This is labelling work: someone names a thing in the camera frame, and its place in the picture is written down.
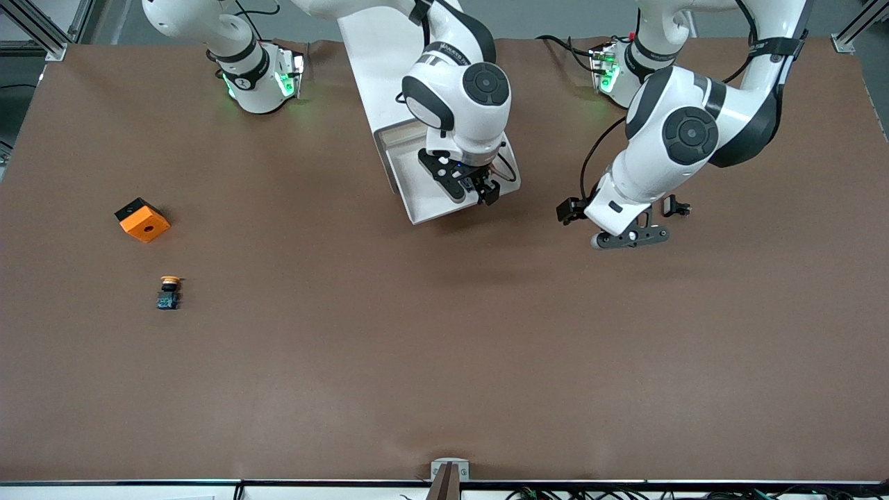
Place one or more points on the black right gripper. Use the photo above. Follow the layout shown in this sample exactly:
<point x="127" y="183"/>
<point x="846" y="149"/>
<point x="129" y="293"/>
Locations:
<point x="482" y="182"/>

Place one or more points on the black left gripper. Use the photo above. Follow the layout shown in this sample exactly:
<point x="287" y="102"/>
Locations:
<point x="571" y="209"/>

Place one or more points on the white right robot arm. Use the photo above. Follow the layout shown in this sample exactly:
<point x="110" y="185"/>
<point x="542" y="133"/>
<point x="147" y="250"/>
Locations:
<point x="458" y="97"/>

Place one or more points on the aluminium frame post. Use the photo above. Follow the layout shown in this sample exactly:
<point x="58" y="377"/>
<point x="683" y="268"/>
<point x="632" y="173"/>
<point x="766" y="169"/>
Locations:
<point x="52" y="48"/>
<point x="844" y="43"/>

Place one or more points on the metal base connector bracket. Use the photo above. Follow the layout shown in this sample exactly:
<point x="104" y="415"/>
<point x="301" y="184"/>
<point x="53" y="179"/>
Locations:
<point x="601" y="66"/>
<point x="297" y="69"/>

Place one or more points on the white table edge rail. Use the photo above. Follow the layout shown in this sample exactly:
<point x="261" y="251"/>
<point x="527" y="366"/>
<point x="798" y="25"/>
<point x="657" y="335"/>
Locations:
<point x="104" y="492"/>

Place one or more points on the orange cap push button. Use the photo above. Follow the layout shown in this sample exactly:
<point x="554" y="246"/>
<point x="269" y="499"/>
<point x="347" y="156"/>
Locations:
<point x="168" y="298"/>

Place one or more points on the metal table edge bracket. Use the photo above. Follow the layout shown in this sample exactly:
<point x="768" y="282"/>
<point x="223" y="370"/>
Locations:
<point x="436" y="472"/>

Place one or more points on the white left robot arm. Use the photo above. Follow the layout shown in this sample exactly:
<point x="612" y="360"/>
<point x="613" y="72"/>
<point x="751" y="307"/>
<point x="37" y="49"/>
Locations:
<point x="684" y="132"/>

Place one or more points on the orange and black box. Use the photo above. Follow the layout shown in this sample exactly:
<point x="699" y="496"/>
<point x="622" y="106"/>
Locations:
<point x="146" y="228"/>

